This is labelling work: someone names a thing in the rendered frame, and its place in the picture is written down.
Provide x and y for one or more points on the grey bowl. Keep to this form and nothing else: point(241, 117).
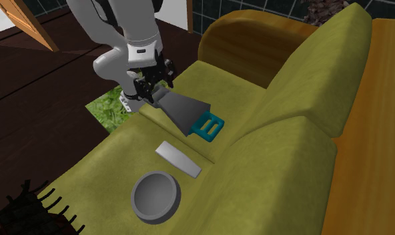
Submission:
point(155, 198)

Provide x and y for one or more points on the dark fringed rug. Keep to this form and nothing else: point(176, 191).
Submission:
point(22, 214)

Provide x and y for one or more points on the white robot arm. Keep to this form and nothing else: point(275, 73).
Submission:
point(132, 22)

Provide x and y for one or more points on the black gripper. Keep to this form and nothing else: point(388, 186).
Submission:
point(153, 71)

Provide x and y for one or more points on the grey and teal kitchen tool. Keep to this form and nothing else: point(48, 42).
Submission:
point(184, 112)

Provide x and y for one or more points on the olive sofa with wooden frame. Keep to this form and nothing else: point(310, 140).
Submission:
point(282, 153)

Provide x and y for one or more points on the orange wooden door frame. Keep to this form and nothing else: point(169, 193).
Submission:
point(189, 14)

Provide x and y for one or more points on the white flat oblong block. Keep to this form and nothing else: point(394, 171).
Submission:
point(178, 159)

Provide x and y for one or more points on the orange wooden door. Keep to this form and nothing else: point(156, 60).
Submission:
point(25, 22)

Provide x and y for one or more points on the brown dried plant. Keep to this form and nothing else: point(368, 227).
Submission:
point(324, 11)

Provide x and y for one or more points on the green grass-patterned robot stand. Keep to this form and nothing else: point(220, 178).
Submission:
point(108, 110)

